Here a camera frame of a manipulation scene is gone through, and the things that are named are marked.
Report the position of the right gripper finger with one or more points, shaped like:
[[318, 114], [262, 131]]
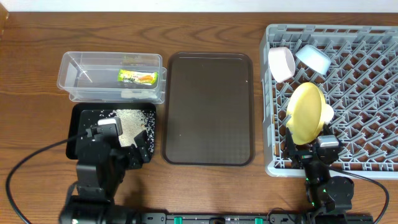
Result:
[[326, 130], [289, 149]]

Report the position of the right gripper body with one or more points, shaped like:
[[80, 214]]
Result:
[[304, 152]]

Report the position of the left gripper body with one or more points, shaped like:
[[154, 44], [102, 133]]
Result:
[[131, 154]]

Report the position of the white green cup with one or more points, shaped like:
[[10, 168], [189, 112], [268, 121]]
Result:
[[328, 114]]

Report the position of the white rice pile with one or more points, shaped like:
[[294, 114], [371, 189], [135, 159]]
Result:
[[133, 122]]

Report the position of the yellow plate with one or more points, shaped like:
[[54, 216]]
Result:
[[305, 110]]

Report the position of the white tissue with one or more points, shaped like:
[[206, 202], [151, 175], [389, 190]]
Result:
[[137, 95]]

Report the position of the green snack wrapper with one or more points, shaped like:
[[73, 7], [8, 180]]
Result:
[[140, 78]]

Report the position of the light blue bowl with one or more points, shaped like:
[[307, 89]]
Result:
[[314, 58]]

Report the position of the wooden chopstick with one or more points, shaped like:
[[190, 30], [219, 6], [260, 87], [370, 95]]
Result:
[[273, 135]]

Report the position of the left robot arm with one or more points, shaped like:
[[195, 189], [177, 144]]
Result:
[[91, 200]]

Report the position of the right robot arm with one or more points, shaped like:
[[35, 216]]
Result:
[[330, 196]]

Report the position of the grey dishwasher rack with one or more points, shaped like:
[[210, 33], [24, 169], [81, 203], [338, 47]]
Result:
[[360, 85]]

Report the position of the black tray bin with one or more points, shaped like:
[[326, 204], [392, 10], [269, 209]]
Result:
[[74, 118]]

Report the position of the dark brown serving tray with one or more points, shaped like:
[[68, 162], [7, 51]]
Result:
[[209, 119]]

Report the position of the clear plastic bin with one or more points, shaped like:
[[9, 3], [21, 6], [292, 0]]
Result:
[[92, 76]]

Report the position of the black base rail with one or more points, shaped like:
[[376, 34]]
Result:
[[273, 218]]

